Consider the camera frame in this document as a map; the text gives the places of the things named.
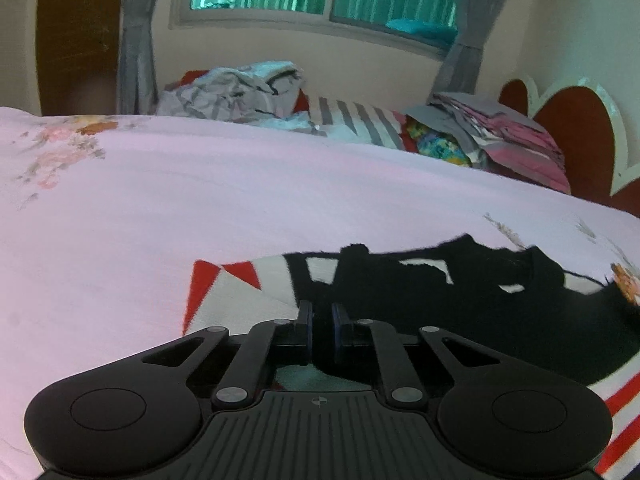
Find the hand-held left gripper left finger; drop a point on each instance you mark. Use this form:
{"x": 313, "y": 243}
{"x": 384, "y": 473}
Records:
{"x": 306, "y": 332}

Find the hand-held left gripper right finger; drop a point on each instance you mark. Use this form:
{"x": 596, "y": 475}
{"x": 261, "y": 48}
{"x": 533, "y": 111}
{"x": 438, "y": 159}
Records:
{"x": 340, "y": 332}

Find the striped cartoon print sweater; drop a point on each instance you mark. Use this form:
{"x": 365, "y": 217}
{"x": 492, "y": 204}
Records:
{"x": 400, "y": 285}

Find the pile of crumpled grey clothes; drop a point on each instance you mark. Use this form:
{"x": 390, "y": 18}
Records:
{"x": 235, "y": 90}

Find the pink floral bed sheet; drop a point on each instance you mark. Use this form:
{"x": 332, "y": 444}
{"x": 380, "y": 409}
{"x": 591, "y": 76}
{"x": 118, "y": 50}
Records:
{"x": 200, "y": 185}

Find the colourful patterned cloth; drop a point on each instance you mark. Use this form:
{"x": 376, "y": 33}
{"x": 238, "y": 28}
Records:
{"x": 440, "y": 149}

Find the grey striped cloth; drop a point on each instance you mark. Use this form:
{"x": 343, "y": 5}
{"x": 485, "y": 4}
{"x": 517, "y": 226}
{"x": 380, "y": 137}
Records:
{"x": 360, "y": 122}

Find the stack of folded bedding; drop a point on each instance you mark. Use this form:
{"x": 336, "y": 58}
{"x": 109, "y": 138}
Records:
{"x": 515, "y": 135}

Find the grey curtain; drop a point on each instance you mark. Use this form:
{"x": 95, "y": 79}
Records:
{"x": 462, "y": 60}
{"x": 137, "y": 50}

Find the red and white headboard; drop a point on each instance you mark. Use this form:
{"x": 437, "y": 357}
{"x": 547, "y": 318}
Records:
{"x": 575, "y": 135}

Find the teal cloth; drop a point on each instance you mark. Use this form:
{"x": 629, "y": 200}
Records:
{"x": 420, "y": 30}

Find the brown wooden door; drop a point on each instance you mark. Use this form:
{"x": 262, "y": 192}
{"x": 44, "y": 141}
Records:
{"x": 75, "y": 35}

